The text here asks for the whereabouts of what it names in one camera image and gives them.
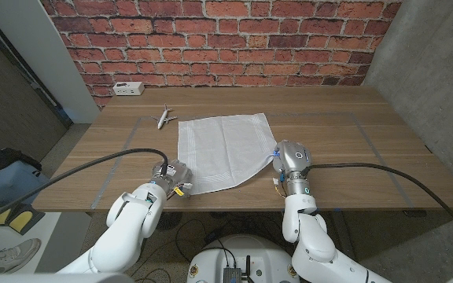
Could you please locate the white toy plane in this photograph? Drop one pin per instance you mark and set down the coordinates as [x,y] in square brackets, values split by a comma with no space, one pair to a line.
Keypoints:
[163,118]

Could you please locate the blue storage bin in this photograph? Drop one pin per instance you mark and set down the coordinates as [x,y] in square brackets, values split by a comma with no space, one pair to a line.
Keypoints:
[6,184]

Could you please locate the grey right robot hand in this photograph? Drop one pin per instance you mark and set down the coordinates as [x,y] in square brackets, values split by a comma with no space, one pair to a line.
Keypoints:
[293,157]

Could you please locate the grey electronics box with antenna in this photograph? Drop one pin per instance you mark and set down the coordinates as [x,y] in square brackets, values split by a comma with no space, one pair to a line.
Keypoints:
[232,275]

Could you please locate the grey table leg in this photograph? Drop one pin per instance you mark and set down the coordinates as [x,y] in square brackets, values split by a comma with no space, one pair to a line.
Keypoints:
[344,236]

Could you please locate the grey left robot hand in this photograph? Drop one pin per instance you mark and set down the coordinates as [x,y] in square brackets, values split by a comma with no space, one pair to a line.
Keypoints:
[173,175]

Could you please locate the round black floor fan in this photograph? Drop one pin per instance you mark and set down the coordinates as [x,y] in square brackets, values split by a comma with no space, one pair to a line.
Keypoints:
[171,220]

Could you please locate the grey white sneaker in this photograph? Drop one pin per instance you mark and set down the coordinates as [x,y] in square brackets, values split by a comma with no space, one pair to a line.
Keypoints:
[16,255]

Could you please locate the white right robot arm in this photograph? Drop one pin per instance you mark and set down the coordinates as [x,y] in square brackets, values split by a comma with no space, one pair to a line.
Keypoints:
[309,239]

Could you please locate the white floor board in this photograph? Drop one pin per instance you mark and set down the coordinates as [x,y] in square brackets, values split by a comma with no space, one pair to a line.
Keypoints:
[65,243]

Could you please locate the red brick print backdrop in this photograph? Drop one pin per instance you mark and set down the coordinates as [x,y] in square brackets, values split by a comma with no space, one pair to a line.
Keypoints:
[226,39]

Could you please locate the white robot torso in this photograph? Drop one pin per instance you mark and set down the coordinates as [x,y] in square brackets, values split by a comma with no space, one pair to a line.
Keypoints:
[266,255]

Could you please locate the white power strip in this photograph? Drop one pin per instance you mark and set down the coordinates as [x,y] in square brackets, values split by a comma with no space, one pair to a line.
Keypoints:
[128,89]

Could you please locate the white handkerchief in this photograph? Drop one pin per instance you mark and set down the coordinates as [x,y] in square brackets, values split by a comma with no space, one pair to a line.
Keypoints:
[222,149]

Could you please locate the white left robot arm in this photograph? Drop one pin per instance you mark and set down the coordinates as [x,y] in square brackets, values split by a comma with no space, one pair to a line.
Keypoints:
[124,236]

